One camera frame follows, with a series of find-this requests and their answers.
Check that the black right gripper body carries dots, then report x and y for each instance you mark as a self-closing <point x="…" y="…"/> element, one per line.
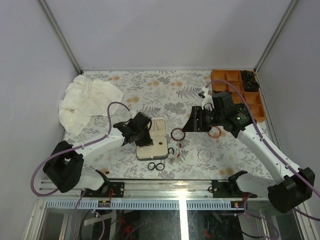
<point x="210" y="118"/>

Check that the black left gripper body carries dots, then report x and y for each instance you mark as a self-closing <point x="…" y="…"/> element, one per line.
<point x="144" y="139"/>

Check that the cream navy jewelry box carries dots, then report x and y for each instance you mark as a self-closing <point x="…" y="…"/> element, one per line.
<point x="158" y="132"/>

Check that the orange bangle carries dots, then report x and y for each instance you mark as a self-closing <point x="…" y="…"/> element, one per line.
<point x="215" y="132"/>

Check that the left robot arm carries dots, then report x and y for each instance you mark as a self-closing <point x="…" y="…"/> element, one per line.
<point x="65" y="168"/>

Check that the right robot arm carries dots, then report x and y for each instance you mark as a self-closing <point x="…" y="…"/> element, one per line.
<point x="291" y="185"/>

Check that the silver hoop bangle right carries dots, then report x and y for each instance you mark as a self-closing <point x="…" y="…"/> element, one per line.
<point x="204" y="156"/>

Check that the dark fabric flower in tray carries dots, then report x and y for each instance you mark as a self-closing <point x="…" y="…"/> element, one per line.
<point x="249" y="81"/>

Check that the floral patterned tablecloth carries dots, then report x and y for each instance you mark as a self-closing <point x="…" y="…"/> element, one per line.
<point x="170" y="95"/>

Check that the wooden compartment tray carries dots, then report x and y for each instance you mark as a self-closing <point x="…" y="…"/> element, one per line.
<point x="231" y="81"/>

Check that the white crumpled cloth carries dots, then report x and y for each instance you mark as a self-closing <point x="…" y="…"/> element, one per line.
<point x="85" y="98"/>

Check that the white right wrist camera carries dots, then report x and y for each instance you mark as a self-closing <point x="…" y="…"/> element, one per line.
<point x="207" y="100"/>

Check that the aluminium mounting rail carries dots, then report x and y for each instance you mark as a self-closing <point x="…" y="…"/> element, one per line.
<point x="147" y="194"/>

